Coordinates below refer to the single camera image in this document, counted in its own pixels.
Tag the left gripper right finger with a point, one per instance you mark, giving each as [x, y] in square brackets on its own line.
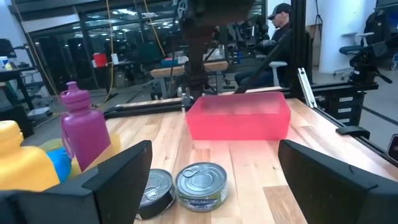
[335, 193]

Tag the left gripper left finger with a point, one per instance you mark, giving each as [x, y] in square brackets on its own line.
[93, 196]

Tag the blue plastic bottle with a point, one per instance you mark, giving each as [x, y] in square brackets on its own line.
[60, 165]

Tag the yellow translucent plastic bin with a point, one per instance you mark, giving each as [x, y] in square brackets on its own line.
[114, 146]

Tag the purple plastic bottle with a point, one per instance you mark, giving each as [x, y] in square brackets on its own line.
[84, 130]

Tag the silver tin can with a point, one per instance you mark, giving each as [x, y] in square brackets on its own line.
[158, 186]
[202, 183]

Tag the yellow plastic bottle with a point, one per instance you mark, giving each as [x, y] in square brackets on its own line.
[21, 165]

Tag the pink translucent plastic bin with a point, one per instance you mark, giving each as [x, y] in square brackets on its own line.
[239, 121]

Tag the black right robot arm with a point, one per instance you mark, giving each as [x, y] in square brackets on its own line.
[199, 56]

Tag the black table edge clamp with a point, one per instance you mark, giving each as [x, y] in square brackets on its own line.
[353, 132]

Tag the red box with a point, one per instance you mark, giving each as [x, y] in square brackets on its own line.
[100, 59]

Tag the white stool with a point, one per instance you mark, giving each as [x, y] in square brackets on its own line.
[277, 64]

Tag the black desk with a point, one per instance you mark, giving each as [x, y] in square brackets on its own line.
[15, 73]

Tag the wooden top table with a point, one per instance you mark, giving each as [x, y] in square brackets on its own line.
[168, 71]

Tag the office chair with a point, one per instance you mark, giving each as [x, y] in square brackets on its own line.
[354, 48]

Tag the white pillar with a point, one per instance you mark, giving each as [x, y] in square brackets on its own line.
[335, 31]

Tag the person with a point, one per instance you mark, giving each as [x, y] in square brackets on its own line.
[280, 37]

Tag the small black table camera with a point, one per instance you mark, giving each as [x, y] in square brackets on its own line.
[393, 147]

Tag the white metal bracket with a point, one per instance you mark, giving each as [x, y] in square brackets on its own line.
[306, 87]

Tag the black vertical frame post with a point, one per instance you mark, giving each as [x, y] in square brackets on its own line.
[298, 37]

